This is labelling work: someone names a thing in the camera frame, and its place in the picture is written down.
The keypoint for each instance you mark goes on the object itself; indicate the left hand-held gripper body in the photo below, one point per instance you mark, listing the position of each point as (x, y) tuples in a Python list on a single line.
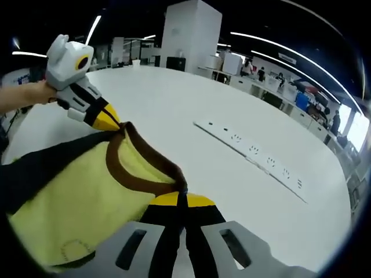
[(63, 63)]

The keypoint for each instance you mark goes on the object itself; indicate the white counter cabinets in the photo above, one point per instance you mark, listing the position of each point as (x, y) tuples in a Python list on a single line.
[(301, 116)]

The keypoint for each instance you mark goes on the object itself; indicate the person's left hand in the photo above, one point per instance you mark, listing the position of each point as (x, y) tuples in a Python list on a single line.
[(42, 92)]

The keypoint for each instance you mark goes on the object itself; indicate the white square pillar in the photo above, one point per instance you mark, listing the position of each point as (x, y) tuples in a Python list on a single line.
[(191, 34)]

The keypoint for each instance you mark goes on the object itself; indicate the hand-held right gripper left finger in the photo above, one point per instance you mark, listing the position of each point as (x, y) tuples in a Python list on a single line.
[(162, 240)]

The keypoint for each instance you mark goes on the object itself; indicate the white cup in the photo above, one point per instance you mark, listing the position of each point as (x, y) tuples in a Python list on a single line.
[(136, 62)]

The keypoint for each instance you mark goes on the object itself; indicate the black office chair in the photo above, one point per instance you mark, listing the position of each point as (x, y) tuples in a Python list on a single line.
[(273, 100)]

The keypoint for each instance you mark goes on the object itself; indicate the black cabinet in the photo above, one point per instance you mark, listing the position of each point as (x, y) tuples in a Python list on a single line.
[(176, 63)]

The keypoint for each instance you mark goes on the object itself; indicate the ceiling air vent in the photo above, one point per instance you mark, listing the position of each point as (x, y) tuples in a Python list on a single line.
[(287, 58)]

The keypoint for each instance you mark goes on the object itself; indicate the yellow garment blue grey sleeves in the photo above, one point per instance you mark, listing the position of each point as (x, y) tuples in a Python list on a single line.
[(87, 188)]

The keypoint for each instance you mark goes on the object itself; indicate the white table socket panel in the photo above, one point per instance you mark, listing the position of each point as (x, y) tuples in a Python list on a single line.
[(261, 155)]

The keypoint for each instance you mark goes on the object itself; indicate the white appliance box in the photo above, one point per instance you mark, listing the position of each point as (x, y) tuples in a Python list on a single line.
[(232, 63)]

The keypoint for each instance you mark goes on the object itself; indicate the ceiling light strip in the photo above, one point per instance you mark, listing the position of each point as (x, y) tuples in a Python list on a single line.
[(290, 64), (290, 45), (94, 29), (149, 37)]

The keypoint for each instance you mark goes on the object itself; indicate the blue box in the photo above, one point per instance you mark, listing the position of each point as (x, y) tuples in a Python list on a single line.
[(302, 101)]

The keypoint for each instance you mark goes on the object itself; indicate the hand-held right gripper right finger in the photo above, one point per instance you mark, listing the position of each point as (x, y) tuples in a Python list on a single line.
[(203, 240)]

